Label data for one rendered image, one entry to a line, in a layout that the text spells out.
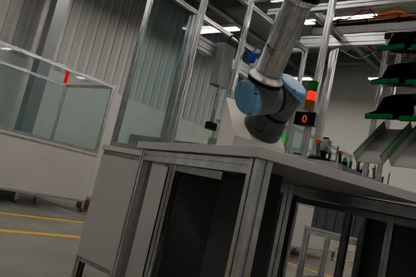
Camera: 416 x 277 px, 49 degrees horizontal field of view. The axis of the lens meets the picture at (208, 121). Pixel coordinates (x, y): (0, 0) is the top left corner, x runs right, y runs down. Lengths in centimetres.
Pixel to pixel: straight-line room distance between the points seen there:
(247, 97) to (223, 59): 169
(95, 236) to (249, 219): 181
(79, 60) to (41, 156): 420
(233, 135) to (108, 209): 138
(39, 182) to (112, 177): 408
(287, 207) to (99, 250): 126
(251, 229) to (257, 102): 44
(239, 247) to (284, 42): 63
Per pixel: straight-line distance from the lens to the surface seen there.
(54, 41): 917
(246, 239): 119
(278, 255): 204
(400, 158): 208
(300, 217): 775
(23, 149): 668
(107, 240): 280
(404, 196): 155
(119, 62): 1121
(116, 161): 285
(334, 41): 368
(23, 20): 1005
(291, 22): 142
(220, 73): 313
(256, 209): 120
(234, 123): 165
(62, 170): 701
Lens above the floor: 72
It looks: 9 degrees up
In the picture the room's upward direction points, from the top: 13 degrees clockwise
